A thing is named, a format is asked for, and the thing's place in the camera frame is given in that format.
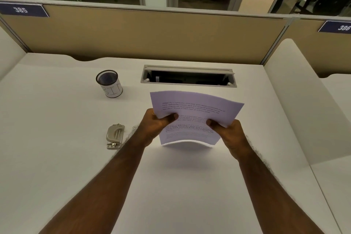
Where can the person's left hand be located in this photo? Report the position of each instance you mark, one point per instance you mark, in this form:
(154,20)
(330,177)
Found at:
(152,128)

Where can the grey metal hole punch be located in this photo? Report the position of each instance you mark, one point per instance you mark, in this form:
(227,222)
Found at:
(115,135)

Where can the black mesh pen cup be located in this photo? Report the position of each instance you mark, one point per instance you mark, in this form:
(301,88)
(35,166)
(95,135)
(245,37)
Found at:
(109,83)

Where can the person's right forearm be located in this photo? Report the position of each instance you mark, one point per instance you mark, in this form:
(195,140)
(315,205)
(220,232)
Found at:
(277,195)

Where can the person's right thumb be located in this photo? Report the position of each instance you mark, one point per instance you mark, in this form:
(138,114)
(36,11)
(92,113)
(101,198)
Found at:
(212,124)

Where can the beige neighbouring partition panel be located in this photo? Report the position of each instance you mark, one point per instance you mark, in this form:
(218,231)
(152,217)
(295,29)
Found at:
(320,47)

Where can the person's right hand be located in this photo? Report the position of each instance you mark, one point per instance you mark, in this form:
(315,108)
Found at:
(233,137)

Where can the blue desk number sign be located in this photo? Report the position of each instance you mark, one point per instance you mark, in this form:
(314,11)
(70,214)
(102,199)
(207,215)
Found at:
(23,9)
(336,26)

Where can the white side divider panel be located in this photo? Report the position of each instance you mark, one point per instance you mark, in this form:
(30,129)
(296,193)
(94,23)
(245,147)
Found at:
(307,99)
(9,50)

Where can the beige desk partition panel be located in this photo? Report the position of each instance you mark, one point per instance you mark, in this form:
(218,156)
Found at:
(153,33)

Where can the person's left forearm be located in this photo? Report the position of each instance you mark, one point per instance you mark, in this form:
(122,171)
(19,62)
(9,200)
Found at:
(96,187)

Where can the person's left thumb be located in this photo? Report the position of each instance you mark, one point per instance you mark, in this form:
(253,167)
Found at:
(171,118)

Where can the printed white paper sheets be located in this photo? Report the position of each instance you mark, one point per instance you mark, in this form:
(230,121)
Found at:
(196,117)

